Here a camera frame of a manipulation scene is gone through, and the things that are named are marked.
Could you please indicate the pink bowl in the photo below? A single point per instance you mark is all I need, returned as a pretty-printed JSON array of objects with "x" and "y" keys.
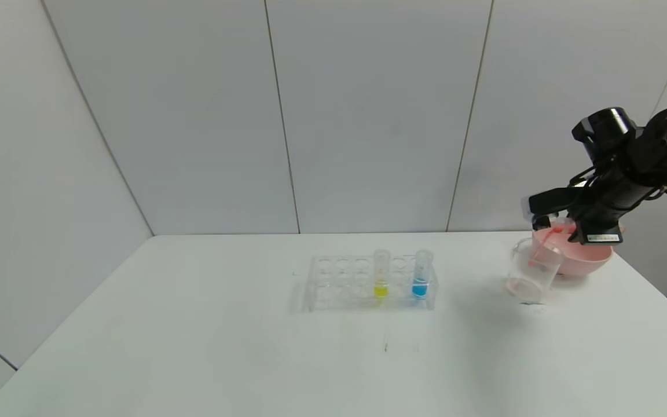
[{"x": 591, "y": 260}]

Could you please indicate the test tube with yellow pigment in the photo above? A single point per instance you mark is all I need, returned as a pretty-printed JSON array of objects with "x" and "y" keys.
[{"x": 381, "y": 288}]

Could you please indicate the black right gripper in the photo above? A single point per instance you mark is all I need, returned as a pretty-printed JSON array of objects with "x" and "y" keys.
[{"x": 600, "y": 234}]

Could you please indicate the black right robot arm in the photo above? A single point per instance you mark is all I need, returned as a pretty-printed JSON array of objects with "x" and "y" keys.
[{"x": 658, "y": 139}]

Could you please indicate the clear glass beaker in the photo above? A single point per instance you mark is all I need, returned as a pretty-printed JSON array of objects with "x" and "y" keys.
[{"x": 533, "y": 278}]

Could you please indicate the test tube with red pigment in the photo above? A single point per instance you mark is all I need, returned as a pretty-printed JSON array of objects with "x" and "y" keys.
[{"x": 565, "y": 229}]

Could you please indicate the test tube with blue pigment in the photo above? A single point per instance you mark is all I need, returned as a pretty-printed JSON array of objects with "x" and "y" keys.
[{"x": 419, "y": 288}]

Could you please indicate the clear acrylic test tube rack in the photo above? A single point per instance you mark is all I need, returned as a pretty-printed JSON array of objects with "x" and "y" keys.
[{"x": 345, "y": 295}]

